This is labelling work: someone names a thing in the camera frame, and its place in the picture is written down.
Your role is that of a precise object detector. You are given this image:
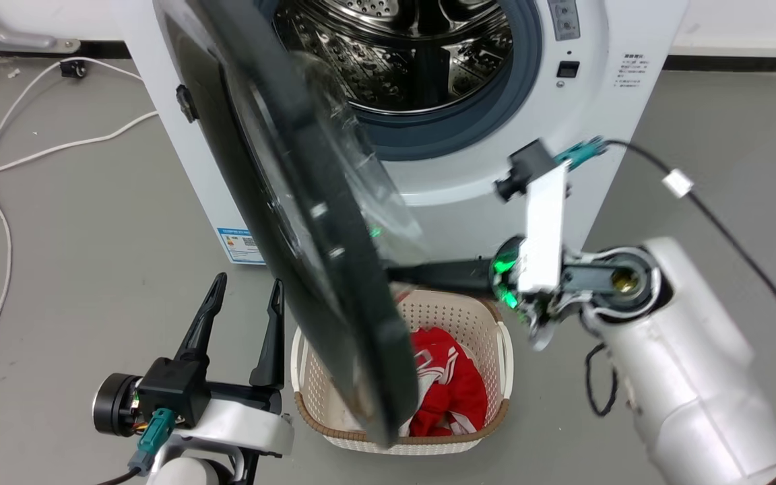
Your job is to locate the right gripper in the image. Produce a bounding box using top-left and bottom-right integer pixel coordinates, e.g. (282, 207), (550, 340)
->
(386, 234), (631, 352)

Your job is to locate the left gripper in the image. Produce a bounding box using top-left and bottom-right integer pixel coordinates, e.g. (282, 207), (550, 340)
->
(92, 272), (286, 437)

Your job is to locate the black round glass washer door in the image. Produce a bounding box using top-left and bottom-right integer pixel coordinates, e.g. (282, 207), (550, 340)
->
(154, 0), (429, 449)

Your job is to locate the white front-load washing machine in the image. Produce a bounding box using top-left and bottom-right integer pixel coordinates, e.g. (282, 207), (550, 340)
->
(115, 0), (688, 267)

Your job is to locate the grey rubber door gasket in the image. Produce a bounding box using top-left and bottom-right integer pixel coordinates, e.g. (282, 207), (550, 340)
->
(253, 0), (544, 161)

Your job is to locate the black door hinge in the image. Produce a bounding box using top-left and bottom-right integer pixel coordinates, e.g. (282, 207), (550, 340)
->
(176, 84), (199, 123)

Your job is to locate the cream perforated laundry basket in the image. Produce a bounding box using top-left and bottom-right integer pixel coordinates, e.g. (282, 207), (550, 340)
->
(290, 290), (515, 455)

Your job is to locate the blue energy label sticker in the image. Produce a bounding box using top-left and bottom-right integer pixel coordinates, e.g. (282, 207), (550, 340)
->
(217, 228), (266, 265)

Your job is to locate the red and white garment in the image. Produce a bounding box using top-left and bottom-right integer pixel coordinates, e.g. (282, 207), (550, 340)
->
(398, 327), (490, 439)

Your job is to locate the steel washer drum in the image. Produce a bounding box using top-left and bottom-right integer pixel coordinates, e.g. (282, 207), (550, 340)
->
(272, 0), (515, 115)

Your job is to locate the grey metal base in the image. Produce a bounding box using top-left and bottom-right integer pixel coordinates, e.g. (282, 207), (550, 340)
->
(0, 0), (82, 54)

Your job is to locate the white left camera bracket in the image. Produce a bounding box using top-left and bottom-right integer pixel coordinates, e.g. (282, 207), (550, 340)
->
(166, 397), (294, 460)

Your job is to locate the white camera bracket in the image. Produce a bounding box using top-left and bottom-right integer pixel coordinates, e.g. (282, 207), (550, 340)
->
(517, 162), (571, 295)
(166, 397), (294, 460)

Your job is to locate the white right camera bracket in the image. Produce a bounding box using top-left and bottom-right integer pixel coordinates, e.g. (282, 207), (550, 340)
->
(517, 162), (571, 295)

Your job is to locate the teal left camera connector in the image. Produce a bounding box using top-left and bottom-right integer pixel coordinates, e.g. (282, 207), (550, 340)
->
(129, 408), (176, 476)

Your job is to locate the teal camera connector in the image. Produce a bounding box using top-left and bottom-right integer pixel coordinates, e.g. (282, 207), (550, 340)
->
(129, 408), (176, 476)
(553, 137), (608, 169)

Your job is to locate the short black looped cable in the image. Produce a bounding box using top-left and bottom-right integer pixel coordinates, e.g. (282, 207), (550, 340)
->
(585, 342), (621, 418)

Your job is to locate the teal right camera connector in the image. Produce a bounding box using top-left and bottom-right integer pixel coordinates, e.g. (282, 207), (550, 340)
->
(553, 137), (608, 169)

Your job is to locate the white cable tag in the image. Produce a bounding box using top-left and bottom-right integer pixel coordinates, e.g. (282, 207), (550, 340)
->
(662, 168), (695, 199)

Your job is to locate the long black camera cable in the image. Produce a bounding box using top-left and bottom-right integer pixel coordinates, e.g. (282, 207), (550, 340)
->
(600, 138), (776, 476)

